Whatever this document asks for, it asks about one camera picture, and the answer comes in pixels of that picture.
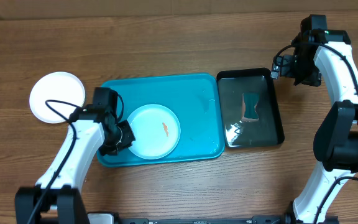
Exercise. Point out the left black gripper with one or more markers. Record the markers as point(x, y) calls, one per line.
point(128, 137)

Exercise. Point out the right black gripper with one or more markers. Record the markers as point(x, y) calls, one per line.
point(305, 76)

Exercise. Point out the light blue plate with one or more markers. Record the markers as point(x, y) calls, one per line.
point(156, 129)

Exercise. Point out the green scrubbing sponge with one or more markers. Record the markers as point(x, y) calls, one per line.
point(249, 104)

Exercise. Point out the white pink plate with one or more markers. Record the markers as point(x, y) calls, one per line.
point(61, 86)

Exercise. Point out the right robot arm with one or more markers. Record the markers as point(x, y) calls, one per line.
point(327, 53)

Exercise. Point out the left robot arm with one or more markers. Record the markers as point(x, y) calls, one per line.
point(56, 198)

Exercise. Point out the black water tray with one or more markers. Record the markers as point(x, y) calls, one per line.
point(268, 130)

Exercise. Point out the teal plastic tray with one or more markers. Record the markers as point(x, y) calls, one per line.
point(193, 98)

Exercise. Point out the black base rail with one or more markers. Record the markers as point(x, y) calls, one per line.
point(197, 221)

